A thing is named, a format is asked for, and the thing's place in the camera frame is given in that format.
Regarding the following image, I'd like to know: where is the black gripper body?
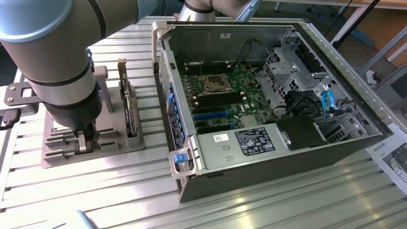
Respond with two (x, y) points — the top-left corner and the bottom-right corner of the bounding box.
(43, 85), (104, 135)

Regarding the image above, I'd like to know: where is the green RAM stick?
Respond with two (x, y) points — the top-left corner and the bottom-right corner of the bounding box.
(99, 141), (116, 152)

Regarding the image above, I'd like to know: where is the black RAM slot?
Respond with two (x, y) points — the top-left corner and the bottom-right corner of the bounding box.
(195, 100), (248, 107)
(185, 69), (232, 75)
(184, 66), (232, 73)
(193, 94), (247, 102)
(195, 97), (247, 104)
(184, 61), (231, 67)
(184, 63), (231, 70)
(193, 91), (245, 99)

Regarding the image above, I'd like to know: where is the grey parts rack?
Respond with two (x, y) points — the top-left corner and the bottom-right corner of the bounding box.
(39, 65), (148, 170)

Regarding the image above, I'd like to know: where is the black graphics card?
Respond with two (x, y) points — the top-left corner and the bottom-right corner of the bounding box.
(116, 58), (141, 139)

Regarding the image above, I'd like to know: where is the grey blue rounded object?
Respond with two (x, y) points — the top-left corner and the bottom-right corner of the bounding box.
(0, 202), (100, 229)

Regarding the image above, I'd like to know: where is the black expansion slot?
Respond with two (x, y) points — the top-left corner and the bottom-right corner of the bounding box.
(191, 105), (231, 115)

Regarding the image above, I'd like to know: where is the blue expansion slot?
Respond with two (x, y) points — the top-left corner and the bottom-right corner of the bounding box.
(192, 111), (233, 121)

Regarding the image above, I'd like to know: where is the silver power supply unit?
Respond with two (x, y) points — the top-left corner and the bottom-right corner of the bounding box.
(196, 123), (292, 173)

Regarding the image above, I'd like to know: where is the metal CPU socket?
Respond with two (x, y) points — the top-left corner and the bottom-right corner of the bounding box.
(197, 74), (232, 95)

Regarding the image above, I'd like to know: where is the silver chipset heatsink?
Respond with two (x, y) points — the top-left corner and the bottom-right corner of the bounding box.
(241, 116), (259, 128)

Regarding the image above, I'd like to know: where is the green motherboard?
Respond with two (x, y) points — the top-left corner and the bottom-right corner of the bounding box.
(181, 59), (275, 135)

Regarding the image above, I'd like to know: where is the black open PC case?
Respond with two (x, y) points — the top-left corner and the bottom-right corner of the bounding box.
(151, 20), (394, 204)

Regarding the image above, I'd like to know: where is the black plastic shroud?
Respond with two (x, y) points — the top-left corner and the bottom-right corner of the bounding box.
(273, 116), (330, 151)

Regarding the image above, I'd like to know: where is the metal disk bay cage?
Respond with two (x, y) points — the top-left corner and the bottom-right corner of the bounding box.
(261, 45), (320, 116)

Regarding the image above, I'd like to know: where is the white power strip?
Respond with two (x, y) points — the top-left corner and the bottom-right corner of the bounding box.
(364, 69), (383, 84)

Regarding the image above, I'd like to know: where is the printed paper sheet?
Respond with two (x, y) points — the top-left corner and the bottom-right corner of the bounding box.
(370, 122), (407, 192)

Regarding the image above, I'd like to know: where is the black stand pole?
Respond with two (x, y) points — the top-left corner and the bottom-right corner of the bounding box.
(331, 0), (383, 48)

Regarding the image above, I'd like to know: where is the grey computer tower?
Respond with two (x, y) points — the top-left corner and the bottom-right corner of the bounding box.
(372, 64), (407, 106)

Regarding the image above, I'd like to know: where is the white desk with wood panel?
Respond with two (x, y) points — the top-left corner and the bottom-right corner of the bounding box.
(330, 0), (407, 70)

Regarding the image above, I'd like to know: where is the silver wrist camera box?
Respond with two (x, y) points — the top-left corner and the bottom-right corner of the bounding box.
(0, 104), (41, 118)

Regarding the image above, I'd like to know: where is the dark grey camera mount bracket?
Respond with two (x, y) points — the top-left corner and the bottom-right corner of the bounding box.
(3, 82), (43, 107)

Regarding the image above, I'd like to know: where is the black camera cable plug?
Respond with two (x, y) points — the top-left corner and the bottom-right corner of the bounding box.
(0, 109), (23, 131)

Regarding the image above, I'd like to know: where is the black looped wire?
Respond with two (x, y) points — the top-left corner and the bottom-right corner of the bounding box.
(237, 38), (275, 70)

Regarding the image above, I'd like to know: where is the black power wire bundle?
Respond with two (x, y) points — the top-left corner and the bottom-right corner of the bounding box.
(284, 90), (323, 118)

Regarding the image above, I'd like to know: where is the aluminium frame rail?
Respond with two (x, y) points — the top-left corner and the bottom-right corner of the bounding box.
(228, 0), (259, 22)

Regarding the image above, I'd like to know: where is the blue data wire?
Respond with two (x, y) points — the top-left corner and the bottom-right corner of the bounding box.
(320, 90), (339, 119)

